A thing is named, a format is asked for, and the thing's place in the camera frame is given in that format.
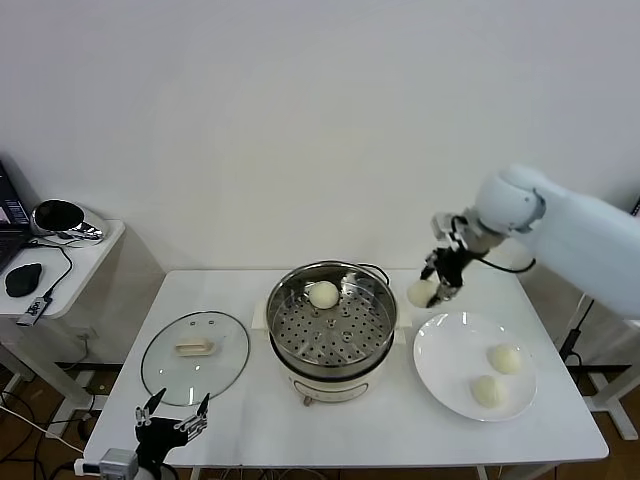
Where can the white side table with mouse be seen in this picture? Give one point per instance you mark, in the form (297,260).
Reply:
(90,260)

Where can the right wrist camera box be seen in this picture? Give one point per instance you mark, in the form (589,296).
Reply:
(442,225)

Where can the stainless steel steamer basket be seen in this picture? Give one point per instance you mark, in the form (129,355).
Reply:
(360,330)

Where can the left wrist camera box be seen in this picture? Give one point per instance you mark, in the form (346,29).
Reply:
(117,460)

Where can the steel steamer pot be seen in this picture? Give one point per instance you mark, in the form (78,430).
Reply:
(330,385)

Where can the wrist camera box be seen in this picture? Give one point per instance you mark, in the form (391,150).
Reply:
(442,225)
(117,460)

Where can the black power adapter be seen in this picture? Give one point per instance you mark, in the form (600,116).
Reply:
(570,342)

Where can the chrome round device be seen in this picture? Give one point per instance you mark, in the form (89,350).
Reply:
(55,215)

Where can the white steamed baozi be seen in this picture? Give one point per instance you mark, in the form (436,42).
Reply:
(323,294)
(420,294)
(491,391)
(506,359)

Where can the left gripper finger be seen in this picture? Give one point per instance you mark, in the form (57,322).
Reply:
(200,422)
(144,414)

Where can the small grey usb adapter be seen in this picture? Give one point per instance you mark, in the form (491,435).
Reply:
(34,310)

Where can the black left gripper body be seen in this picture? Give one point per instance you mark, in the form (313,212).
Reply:
(157,440)

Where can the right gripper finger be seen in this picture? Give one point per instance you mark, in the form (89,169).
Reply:
(431,264)
(445,292)

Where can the black laptop beside chrome device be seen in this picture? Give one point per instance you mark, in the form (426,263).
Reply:
(10,210)

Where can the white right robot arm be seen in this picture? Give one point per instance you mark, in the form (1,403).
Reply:
(575,235)

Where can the white round plate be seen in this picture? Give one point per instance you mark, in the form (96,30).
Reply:
(450,370)

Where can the black computer mouse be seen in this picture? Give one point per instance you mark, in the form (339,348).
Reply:
(22,280)

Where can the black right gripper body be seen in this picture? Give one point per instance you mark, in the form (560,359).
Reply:
(454,265)

